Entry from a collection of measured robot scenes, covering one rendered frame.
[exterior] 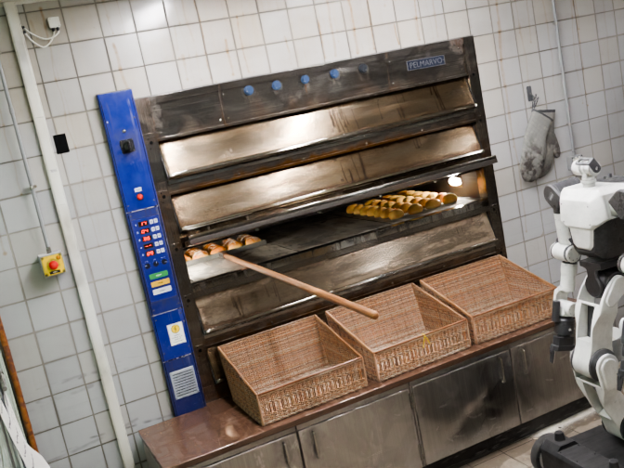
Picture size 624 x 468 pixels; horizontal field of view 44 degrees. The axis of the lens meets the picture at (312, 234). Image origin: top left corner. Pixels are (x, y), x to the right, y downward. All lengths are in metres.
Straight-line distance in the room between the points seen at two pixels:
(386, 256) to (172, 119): 1.37
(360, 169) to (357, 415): 1.29
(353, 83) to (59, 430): 2.24
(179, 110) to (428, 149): 1.40
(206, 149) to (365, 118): 0.88
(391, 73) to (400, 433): 1.86
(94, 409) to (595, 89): 3.41
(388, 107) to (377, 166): 0.32
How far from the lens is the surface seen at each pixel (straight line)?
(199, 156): 3.79
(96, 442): 3.92
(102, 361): 3.79
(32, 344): 3.75
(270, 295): 3.97
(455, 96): 4.45
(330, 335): 3.95
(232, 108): 3.87
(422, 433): 3.92
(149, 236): 3.72
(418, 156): 4.30
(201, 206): 3.81
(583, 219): 3.41
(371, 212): 4.65
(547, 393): 4.33
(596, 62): 5.12
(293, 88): 3.99
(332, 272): 4.11
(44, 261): 3.61
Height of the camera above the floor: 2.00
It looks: 11 degrees down
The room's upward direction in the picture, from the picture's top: 11 degrees counter-clockwise
